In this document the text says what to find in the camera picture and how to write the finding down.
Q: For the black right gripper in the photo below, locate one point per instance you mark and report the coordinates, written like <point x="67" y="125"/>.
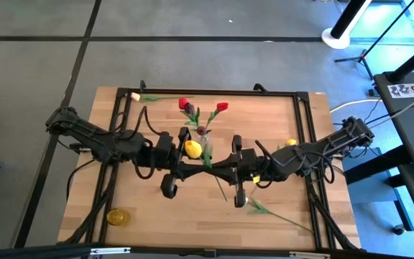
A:
<point x="240" y="190"/>

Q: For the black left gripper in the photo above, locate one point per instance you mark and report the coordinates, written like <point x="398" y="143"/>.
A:
<point x="169" y="185"/>

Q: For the dark maroon artificial tulip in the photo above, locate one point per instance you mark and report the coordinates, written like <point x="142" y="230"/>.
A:
<point x="189" y="108"/>
<point x="201" y="130"/>

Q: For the red artificial tulip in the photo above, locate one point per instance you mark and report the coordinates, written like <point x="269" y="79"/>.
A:
<point x="183" y="103"/>
<point x="222" y="106"/>

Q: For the white artificial tulip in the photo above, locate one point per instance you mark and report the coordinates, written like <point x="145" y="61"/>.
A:
<point x="260" y="208"/>
<point x="135" y="96"/>

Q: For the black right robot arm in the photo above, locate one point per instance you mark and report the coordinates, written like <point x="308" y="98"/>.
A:
<point x="318" y="147"/>

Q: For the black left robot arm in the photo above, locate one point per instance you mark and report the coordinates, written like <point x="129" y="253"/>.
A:
<point x="85" y="131"/>

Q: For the clear glass vase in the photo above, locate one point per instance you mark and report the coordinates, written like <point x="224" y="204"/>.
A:
<point x="204" y="144"/>

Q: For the black clamp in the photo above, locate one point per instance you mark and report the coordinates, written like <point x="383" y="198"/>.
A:
<point x="142" y="85"/>
<point x="261" y="87"/>

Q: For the white round stand base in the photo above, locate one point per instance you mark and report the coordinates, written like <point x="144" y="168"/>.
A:
<point x="334" y="40"/>

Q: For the black tripod stand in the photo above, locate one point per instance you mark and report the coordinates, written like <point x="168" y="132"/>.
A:
<point x="363" y="57"/>

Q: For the black caster wheel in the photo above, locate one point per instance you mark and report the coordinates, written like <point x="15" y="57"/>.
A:
<point x="397" y="229"/>

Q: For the black stand pole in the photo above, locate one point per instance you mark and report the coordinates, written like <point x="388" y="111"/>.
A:
<point x="347" y="18"/>

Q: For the white printed paper label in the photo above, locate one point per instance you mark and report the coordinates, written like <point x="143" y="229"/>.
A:
<point x="404" y="90"/>

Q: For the black thick pole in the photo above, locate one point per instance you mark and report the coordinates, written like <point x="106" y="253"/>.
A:
<point x="413" y="61"/>

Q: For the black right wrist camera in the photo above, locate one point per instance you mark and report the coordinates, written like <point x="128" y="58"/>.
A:
<point x="253" y="159"/>

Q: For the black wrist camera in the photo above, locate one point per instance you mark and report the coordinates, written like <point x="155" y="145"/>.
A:
<point x="164" y="145"/>
<point x="253" y="159"/>

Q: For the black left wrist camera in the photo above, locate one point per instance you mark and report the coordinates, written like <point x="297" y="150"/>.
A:
<point x="164" y="145"/>

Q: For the black aluminium table frame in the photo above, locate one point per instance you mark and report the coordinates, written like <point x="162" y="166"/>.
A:
<point x="210" y="92"/>

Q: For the black frame beam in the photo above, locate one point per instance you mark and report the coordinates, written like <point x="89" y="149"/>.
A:
<point x="207" y="253"/>

